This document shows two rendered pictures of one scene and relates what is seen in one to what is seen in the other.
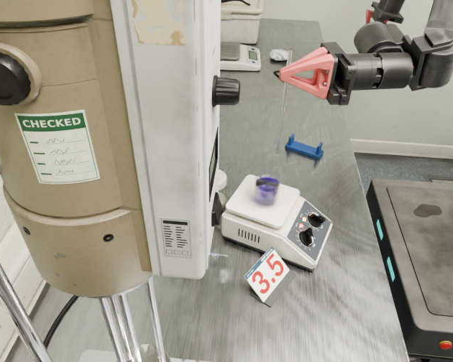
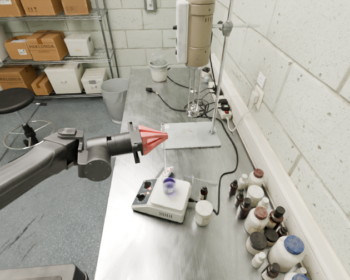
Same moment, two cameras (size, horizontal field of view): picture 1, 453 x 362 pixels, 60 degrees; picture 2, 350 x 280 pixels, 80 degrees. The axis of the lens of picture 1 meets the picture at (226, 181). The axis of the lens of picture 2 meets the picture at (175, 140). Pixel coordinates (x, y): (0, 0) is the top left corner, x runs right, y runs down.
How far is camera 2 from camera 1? 1.03 m
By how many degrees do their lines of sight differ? 98
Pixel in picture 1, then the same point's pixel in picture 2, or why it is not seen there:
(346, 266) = (127, 190)
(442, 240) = not seen: outside the picture
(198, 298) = (191, 166)
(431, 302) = not seen: outside the picture
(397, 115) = not seen: outside the picture
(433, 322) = (63, 269)
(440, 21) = (49, 148)
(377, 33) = (99, 151)
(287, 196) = (157, 195)
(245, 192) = (181, 194)
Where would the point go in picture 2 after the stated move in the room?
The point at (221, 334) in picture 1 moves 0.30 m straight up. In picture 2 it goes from (179, 156) to (180, 102)
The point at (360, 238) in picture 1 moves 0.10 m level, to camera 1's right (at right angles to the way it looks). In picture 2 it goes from (115, 208) to (88, 211)
